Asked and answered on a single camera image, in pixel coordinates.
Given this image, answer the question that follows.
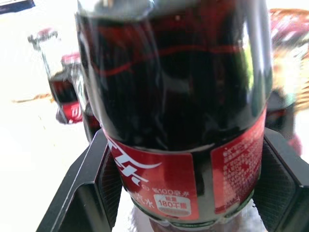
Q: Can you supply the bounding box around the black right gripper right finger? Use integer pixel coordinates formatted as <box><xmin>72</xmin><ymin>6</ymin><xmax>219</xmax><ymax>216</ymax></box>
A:
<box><xmin>253</xmin><ymin>131</ymin><xmax>309</xmax><ymax>232</ymax></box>

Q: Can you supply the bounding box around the cola bottle with red label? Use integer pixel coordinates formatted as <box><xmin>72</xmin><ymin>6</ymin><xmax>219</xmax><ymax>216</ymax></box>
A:
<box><xmin>74</xmin><ymin>0</ymin><xmax>275</xmax><ymax>232</ymax></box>
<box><xmin>28</xmin><ymin>28</ymin><xmax>102</xmax><ymax>129</ymax></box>

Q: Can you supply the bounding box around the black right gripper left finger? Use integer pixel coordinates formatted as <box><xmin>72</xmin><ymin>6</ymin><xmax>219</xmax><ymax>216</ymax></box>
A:
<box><xmin>36</xmin><ymin>130</ymin><xmax>124</xmax><ymax>232</ymax></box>

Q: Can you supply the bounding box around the dark blue crate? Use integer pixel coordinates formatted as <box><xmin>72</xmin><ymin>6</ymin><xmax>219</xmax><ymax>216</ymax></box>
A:
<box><xmin>0</xmin><ymin>0</ymin><xmax>36</xmax><ymax>14</ymax></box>

